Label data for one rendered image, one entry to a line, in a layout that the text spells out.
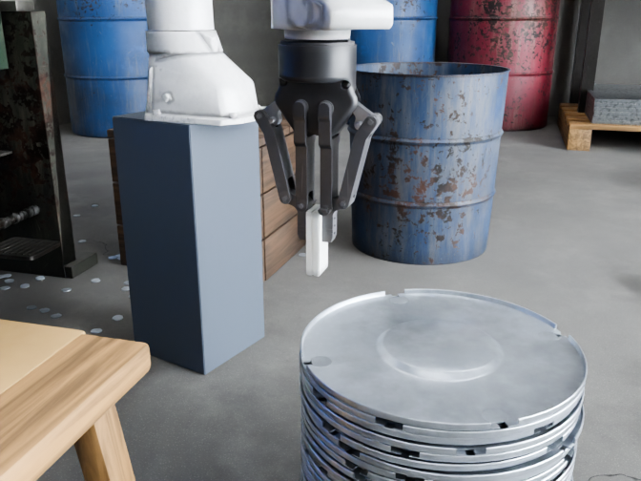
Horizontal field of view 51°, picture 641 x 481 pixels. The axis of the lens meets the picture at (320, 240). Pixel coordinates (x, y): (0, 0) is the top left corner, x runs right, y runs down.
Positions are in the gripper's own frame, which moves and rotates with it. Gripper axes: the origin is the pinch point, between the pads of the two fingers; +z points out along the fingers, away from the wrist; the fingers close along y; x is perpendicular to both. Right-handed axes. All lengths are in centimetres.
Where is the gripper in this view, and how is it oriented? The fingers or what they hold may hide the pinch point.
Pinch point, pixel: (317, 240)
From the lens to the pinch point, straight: 70.5
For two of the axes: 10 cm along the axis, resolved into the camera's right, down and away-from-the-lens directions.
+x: -3.1, 3.1, -9.0
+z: 0.0, 9.4, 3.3
